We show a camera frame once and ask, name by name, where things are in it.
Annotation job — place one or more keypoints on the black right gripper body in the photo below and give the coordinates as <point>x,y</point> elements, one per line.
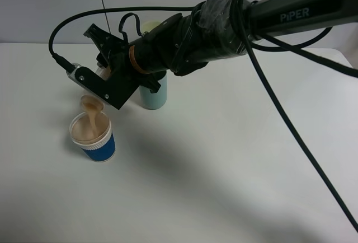
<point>114,54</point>

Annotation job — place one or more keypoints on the pink label drink bottle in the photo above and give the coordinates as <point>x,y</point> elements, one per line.
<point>90,101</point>

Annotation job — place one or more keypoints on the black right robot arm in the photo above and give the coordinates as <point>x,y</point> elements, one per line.
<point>214,29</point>

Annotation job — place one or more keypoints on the pale yellow plastic cup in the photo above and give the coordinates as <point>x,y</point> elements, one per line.
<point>149,26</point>

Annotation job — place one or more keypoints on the teal plastic cup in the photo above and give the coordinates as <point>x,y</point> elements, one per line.
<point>153,101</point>

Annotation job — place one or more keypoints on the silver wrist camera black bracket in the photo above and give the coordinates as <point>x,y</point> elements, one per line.
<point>115,91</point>

